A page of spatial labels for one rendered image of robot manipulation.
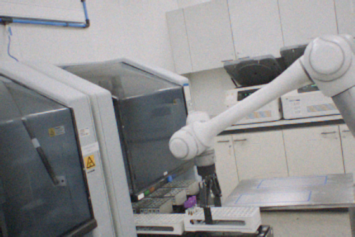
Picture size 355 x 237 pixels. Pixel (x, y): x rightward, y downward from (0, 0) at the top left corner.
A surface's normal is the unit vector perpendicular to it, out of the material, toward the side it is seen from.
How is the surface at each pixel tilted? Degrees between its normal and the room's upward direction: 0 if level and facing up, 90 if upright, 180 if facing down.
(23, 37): 90
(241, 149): 90
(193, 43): 90
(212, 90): 90
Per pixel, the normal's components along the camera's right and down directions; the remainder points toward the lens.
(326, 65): -0.39, -0.02
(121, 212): 0.89, -0.11
